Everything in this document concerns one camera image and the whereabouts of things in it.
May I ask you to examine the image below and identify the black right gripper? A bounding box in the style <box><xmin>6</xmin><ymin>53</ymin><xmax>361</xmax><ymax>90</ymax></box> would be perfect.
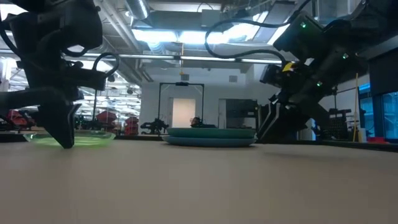
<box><xmin>256</xmin><ymin>60</ymin><xmax>335</xmax><ymax>142</ymax></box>

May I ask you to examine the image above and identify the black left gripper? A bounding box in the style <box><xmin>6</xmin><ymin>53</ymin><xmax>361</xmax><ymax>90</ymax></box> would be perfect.
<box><xmin>0</xmin><ymin>46</ymin><xmax>109</xmax><ymax>149</ymax></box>

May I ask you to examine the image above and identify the green transparent plastic plate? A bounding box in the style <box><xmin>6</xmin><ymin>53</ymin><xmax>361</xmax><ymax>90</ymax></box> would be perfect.
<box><xmin>23</xmin><ymin>129</ymin><xmax>116</xmax><ymax>147</ymax></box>

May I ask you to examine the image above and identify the black perforated rack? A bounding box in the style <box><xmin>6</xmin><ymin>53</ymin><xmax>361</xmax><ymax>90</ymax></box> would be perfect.
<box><xmin>328</xmin><ymin>108</ymin><xmax>354</xmax><ymax>141</ymax></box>

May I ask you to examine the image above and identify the person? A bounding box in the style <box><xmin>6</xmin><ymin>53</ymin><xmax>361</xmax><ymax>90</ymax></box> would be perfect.
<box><xmin>190</xmin><ymin>116</ymin><xmax>205</xmax><ymax>129</ymax></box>

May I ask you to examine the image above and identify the long tube ceiling light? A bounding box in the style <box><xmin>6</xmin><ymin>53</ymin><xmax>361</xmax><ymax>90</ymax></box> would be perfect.
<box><xmin>65</xmin><ymin>52</ymin><xmax>282</xmax><ymax>65</ymax></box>

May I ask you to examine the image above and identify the grey ceiling box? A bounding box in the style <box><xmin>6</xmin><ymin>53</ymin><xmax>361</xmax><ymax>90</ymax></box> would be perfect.
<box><xmin>201</xmin><ymin>8</ymin><xmax>223</xmax><ymax>29</ymax></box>

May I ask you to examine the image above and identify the black metal frame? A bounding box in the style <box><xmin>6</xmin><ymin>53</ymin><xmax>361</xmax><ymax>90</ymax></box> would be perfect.
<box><xmin>92</xmin><ymin>89</ymin><xmax>99</xmax><ymax>121</ymax></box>
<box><xmin>157</xmin><ymin>82</ymin><xmax>205</xmax><ymax>128</ymax></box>

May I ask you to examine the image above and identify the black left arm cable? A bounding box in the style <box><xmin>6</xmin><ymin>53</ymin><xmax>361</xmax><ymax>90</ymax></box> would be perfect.
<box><xmin>92</xmin><ymin>52</ymin><xmax>121</xmax><ymax>78</ymax></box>

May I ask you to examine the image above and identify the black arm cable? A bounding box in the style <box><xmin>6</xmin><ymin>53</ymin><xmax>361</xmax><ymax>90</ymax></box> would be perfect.
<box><xmin>92</xmin><ymin>52</ymin><xmax>121</xmax><ymax>78</ymax></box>
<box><xmin>204</xmin><ymin>0</ymin><xmax>312</xmax><ymax>67</ymax></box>

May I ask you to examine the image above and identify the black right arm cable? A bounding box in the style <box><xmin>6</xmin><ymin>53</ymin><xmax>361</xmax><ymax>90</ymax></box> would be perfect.
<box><xmin>204</xmin><ymin>0</ymin><xmax>312</xmax><ymax>67</ymax></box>

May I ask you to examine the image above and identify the silver ventilation duct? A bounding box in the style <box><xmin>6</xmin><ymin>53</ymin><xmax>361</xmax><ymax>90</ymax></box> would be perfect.
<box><xmin>124</xmin><ymin>0</ymin><xmax>150</xmax><ymax>21</ymax></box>

